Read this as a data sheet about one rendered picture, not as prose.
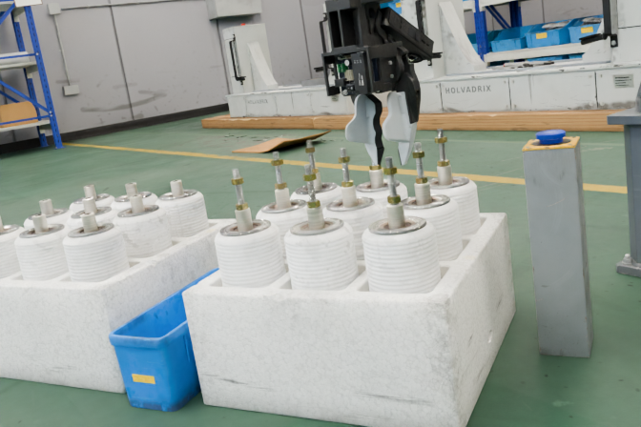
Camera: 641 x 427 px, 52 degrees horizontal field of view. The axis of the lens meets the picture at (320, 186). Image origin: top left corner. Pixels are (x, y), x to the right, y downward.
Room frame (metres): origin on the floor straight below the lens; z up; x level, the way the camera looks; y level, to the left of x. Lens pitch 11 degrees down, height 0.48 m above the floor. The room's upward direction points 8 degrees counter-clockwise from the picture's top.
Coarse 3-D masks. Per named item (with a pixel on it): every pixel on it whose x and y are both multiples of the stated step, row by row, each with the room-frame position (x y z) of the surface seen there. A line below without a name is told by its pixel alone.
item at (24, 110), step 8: (8, 104) 6.01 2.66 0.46; (16, 104) 6.04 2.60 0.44; (24, 104) 6.08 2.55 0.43; (0, 112) 5.95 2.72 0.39; (8, 112) 5.98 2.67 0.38; (16, 112) 6.02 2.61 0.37; (24, 112) 6.06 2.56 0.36; (32, 112) 6.11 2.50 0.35; (0, 120) 5.99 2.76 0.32; (8, 120) 5.97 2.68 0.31; (32, 120) 6.10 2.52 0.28
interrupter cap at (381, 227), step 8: (408, 216) 0.85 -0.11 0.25; (416, 216) 0.85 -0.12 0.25; (376, 224) 0.84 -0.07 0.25; (384, 224) 0.84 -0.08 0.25; (408, 224) 0.83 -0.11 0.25; (416, 224) 0.81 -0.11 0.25; (424, 224) 0.81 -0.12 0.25; (376, 232) 0.80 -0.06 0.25; (384, 232) 0.80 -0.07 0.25; (392, 232) 0.79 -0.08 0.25; (400, 232) 0.79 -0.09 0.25; (408, 232) 0.79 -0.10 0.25
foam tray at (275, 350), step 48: (480, 240) 0.94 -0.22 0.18; (192, 288) 0.91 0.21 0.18; (240, 288) 0.88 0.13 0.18; (288, 288) 0.89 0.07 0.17; (480, 288) 0.87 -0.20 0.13; (192, 336) 0.90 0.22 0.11; (240, 336) 0.86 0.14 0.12; (288, 336) 0.83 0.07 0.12; (336, 336) 0.79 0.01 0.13; (384, 336) 0.76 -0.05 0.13; (432, 336) 0.73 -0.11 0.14; (480, 336) 0.84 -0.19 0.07; (240, 384) 0.87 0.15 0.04; (288, 384) 0.83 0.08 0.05; (336, 384) 0.80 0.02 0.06; (384, 384) 0.77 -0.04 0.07; (432, 384) 0.74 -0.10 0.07; (480, 384) 0.82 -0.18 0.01
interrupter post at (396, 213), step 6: (390, 204) 0.83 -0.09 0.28; (402, 204) 0.82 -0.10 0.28; (390, 210) 0.82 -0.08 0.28; (396, 210) 0.82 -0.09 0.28; (402, 210) 0.82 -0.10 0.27; (390, 216) 0.82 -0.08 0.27; (396, 216) 0.82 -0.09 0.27; (402, 216) 0.82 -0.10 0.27; (390, 222) 0.82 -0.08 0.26; (396, 222) 0.82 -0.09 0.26; (402, 222) 0.82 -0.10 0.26; (390, 228) 0.82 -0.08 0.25; (396, 228) 0.82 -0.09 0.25
